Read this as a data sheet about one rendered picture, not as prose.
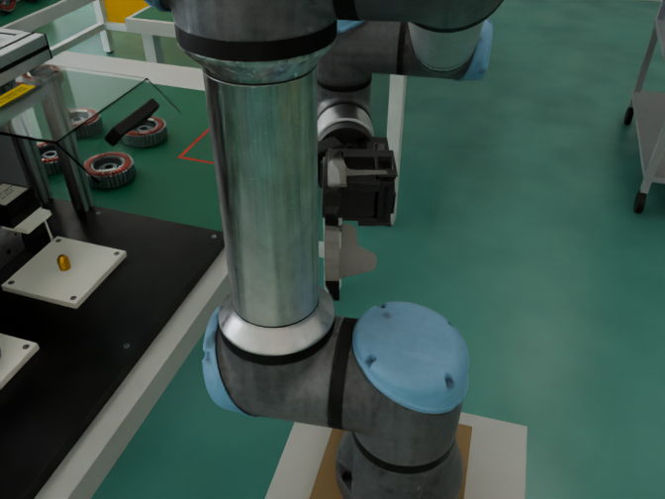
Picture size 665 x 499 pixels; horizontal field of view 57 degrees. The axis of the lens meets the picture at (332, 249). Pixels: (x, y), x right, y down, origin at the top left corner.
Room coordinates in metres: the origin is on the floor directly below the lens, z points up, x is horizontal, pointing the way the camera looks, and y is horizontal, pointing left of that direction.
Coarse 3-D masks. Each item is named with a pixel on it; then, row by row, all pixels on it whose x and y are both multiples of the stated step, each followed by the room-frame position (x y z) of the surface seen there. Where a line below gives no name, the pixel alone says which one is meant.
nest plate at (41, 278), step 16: (64, 240) 0.92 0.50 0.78; (48, 256) 0.87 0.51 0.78; (80, 256) 0.87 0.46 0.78; (96, 256) 0.87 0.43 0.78; (112, 256) 0.87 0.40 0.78; (16, 272) 0.83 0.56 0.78; (32, 272) 0.83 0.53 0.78; (48, 272) 0.83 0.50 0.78; (64, 272) 0.83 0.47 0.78; (80, 272) 0.83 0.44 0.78; (96, 272) 0.83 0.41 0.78; (16, 288) 0.78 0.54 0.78; (32, 288) 0.78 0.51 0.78; (48, 288) 0.78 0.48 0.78; (64, 288) 0.78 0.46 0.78; (80, 288) 0.78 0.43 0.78; (64, 304) 0.75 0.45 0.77; (80, 304) 0.76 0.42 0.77
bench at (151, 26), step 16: (144, 16) 2.36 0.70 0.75; (160, 16) 2.36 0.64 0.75; (144, 32) 2.31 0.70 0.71; (160, 32) 2.29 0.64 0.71; (144, 48) 2.36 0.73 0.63; (160, 48) 2.38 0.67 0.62; (400, 80) 2.04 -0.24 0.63; (400, 96) 2.04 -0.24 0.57; (400, 112) 2.04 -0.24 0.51; (400, 128) 2.04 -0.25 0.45; (400, 144) 2.06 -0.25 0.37; (400, 160) 2.08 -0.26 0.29
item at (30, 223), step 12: (0, 192) 0.87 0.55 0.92; (12, 192) 0.87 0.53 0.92; (24, 192) 0.87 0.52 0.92; (0, 204) 0.83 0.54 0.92; (12, 204) 0.84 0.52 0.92; (24, 204) 0.86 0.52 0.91; (36, 204) 0.88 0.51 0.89; (0, 216) 0.83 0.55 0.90; (12, 216) 0.83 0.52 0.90; (24, 216) 0.85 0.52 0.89; (36, 216) 0.86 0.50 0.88; (48, 216) 0.87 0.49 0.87; (12, 228) 0.82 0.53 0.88; (24, 228) 0.82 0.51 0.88
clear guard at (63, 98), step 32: (32, 96) 0.93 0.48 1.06; (64, 96) 0.93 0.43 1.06; (96, 96) 0.93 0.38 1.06; (128, 96) 0.94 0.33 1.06; (160, 96) 0.99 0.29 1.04; (0, 128) 0.82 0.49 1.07; (32, 128) 0.82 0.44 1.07; (64, 128) 0.82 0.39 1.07; (96, 128) 0.84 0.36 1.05; (160, 128) 0.93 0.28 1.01; (96, 160) 0.79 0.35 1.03
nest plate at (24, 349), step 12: (0, 336) 0.67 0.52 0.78; (0, 348) 0.65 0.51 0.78; (12, 348) 0.65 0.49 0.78; (24, 348) 0.65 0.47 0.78; (36, 348) 0.65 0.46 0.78; (0, 360) 0.62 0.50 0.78; (12, 360) 0.62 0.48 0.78; (24, 360) 0.63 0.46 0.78; (0, 372) 0.60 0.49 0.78; (12, 372) 0.60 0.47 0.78; (0, 384) 0.58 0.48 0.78
